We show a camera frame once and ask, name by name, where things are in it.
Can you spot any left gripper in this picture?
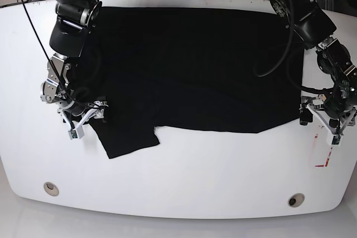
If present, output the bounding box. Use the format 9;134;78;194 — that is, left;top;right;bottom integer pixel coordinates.
299;95;356;136

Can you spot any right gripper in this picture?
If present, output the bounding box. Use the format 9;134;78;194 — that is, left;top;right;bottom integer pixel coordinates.
57;100;109;131

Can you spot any black graphic t-shirt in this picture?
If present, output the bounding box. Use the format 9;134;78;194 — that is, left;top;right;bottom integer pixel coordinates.
71;7;304;158

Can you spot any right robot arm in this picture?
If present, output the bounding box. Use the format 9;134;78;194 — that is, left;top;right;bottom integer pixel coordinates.
41;0;106;139

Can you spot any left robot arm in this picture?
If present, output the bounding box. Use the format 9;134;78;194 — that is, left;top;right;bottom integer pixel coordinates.
254;0;356;144

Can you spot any red tape rectangle marking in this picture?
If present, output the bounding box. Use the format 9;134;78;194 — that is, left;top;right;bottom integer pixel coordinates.
311;125;332;168

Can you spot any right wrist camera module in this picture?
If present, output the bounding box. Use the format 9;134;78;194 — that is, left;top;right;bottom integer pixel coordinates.
68;127;84;140

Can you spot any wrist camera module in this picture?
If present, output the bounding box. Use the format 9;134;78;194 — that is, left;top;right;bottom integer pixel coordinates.
331;134;343;146
68;127;84;140

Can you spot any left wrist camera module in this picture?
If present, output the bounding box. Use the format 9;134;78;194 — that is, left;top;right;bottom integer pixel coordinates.
331;134;343;146

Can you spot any right table cable grommet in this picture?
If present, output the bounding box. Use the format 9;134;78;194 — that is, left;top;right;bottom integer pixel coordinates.
288;193;305;208

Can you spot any table cable grommet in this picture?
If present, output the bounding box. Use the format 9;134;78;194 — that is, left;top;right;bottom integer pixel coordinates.
288;193;305;208
44;182;59;197

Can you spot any left table cable grommet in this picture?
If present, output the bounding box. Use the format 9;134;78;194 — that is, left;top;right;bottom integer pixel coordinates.
44;182;59;197

